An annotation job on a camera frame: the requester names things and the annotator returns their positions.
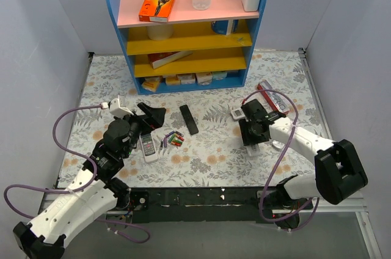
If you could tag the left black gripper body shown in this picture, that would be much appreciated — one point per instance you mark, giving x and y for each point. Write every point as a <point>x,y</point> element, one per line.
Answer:
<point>142,120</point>

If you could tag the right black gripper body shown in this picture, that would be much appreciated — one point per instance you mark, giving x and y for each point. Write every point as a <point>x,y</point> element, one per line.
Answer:
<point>244,134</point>

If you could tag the small white remote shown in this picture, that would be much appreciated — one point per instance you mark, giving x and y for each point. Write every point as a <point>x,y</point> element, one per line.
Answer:
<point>253,150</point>

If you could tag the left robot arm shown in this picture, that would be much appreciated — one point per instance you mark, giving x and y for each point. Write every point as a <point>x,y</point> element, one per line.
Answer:
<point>94,190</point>

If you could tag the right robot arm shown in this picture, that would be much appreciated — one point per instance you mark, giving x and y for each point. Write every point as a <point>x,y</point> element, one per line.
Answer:
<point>338,173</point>

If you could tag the white air conditioner remote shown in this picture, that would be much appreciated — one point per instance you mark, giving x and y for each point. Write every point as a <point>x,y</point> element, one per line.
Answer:
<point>237,114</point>

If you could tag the white remote battery cover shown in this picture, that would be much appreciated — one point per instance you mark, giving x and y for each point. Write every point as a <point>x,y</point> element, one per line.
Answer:
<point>277,145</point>

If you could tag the pile of coloured batteries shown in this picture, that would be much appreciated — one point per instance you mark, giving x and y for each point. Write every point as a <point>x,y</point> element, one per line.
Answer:
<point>174,138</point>

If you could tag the grey white remote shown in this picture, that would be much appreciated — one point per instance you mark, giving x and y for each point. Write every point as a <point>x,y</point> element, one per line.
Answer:
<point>148,148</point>

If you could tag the yellow soap box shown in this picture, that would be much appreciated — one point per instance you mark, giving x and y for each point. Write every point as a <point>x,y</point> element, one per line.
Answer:
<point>151,86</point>

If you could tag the red toothpaste box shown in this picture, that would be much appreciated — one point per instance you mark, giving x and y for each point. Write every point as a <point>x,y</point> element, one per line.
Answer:
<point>274,100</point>

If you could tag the white orange small box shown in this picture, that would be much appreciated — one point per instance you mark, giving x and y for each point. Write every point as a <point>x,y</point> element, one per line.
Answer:
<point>186,79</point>

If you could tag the floral table mat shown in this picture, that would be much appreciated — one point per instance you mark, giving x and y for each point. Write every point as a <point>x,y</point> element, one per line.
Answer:
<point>215,156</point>

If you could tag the red white book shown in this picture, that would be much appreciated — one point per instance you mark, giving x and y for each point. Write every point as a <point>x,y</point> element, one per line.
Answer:
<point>157,60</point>

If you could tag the pale green small box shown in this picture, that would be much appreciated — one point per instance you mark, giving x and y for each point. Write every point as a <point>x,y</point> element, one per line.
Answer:
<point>219,75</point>

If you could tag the blue wooden shelf unit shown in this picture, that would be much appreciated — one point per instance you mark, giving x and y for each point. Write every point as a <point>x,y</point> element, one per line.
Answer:
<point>192,32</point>

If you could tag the blue white tin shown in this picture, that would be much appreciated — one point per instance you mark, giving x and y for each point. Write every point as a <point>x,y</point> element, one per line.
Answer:
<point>224,27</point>

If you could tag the orange razor box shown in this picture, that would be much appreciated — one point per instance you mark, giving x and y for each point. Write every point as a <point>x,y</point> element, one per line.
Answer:
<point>156,11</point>

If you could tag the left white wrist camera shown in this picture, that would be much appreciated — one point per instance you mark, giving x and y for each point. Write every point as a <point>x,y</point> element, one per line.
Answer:
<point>117,107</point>

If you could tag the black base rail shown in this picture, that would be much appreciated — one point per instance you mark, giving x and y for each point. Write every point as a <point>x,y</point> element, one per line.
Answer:
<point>188,204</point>

